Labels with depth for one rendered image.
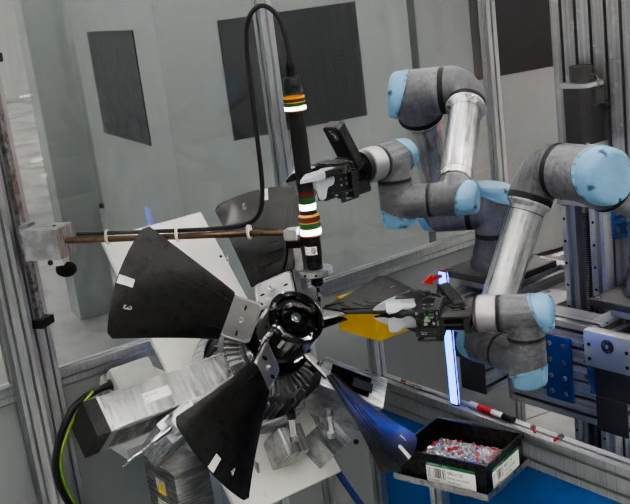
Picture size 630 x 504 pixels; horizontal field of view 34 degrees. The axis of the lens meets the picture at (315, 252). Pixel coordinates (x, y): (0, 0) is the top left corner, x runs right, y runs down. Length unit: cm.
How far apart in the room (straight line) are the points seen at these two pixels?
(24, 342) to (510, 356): 110
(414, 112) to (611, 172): 64
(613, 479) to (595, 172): 62
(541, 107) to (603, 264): 373
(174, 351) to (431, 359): 132
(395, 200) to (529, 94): 413
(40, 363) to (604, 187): 131
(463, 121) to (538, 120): 400
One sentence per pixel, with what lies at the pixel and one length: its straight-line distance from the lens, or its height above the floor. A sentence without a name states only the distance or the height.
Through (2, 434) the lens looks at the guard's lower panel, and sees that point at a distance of 267.
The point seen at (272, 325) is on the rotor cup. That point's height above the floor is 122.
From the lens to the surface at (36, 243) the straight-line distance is 237.
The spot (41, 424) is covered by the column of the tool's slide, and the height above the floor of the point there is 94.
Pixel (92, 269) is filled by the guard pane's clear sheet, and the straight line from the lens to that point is 268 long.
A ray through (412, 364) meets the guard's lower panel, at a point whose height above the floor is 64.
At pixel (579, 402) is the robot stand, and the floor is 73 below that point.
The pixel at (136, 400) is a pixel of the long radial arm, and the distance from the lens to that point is 206.
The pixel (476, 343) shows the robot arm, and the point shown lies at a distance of 218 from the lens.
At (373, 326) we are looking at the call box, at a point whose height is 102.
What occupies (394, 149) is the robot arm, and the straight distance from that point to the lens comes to 226.
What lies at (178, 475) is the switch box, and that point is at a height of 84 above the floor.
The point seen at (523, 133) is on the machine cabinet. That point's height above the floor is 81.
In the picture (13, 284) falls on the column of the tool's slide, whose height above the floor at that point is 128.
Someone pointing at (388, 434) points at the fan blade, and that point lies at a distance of 209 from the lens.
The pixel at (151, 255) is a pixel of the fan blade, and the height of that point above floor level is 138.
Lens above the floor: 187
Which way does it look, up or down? 15 degrees down
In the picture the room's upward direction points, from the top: 7 degrees counter-clockwise
